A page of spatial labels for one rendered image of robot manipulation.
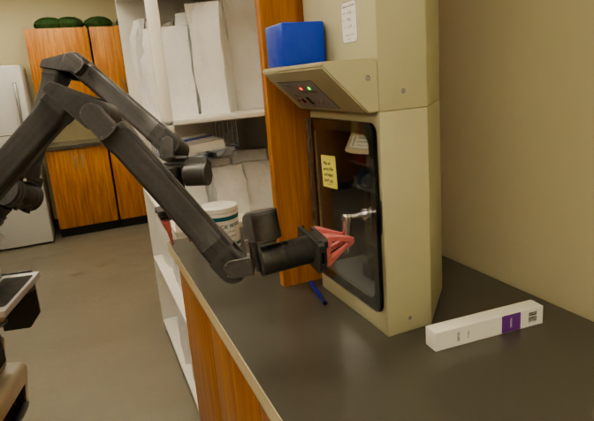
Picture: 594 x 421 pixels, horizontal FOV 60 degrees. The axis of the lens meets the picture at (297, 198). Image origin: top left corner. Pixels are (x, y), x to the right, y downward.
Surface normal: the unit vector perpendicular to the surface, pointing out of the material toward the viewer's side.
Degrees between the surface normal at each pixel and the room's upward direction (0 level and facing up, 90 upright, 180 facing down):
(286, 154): 90
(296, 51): 90
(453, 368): 0
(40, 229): 90
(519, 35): 90
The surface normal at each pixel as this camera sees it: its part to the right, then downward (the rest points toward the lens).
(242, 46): 0.48, 0.14
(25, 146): 0.08, 0.11
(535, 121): -0.92, 0.16
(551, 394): -0.07, -0.97
